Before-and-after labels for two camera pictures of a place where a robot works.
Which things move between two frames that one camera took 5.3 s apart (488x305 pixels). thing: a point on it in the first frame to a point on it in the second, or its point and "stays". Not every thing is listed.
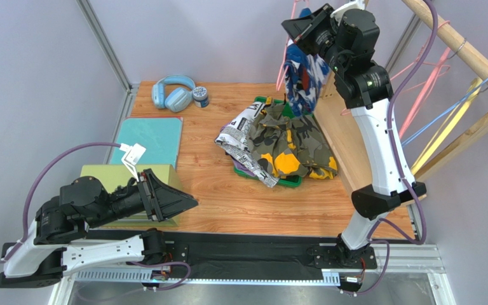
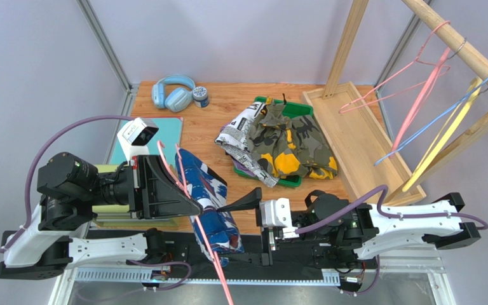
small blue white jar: x=201 y=97 stays
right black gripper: x=312 y=34 to x=265 y=240
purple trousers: x=238 y=166 stays
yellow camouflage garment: x=290 y=145 stays
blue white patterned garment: x=304 y=74 to x=216 y=230
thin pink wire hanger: x=278 y=86 to x=209 y=249
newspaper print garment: x=234 y=139 stays
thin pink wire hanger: x=344 y=110 stays
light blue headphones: x=176 y=99 stays
